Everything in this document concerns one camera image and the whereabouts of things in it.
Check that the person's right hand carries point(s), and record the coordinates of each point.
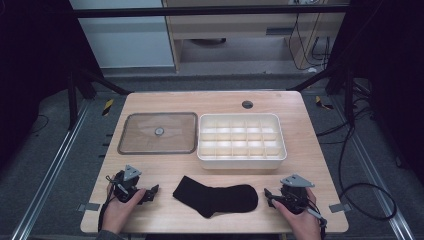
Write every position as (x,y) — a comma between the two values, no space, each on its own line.
(305,223)

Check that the light wooden desk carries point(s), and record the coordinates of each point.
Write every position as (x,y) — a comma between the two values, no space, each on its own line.
(233,28)

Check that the black curtain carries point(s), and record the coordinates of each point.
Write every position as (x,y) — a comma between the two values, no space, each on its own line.
(33,50)
(390,50)

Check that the person's left hand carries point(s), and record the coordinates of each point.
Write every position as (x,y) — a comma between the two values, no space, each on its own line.
(116,213)

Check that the metal floor rail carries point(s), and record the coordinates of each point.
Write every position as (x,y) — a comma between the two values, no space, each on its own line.
(373,173)
(50,173)

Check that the yellow black striped tape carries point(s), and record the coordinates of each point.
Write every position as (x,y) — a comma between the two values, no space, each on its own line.
(107,106)
(321,103)

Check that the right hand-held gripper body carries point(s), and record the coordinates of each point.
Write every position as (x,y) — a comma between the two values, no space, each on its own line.
(295,196)

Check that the white cabinet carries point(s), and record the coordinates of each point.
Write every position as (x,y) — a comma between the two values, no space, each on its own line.
(126,43)

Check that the black horizontal bar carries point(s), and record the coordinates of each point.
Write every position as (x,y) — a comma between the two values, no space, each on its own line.
(206,11)

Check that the black metal stand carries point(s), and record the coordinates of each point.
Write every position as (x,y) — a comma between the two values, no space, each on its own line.
(349,100)
(71,100)

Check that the grey tape piece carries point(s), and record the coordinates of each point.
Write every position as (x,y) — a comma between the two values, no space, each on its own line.
(340,207)
(90,207)

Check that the black sock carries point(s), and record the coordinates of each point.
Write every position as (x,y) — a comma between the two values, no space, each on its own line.
(220,198)

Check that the transparent lid with round knob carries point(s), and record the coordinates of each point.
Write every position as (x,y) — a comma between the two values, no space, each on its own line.
(146,140)

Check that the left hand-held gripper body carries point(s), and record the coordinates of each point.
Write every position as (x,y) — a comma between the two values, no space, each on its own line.
(128,186)

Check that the white divided storage box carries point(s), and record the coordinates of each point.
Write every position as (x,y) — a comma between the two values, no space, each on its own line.
(240,162)

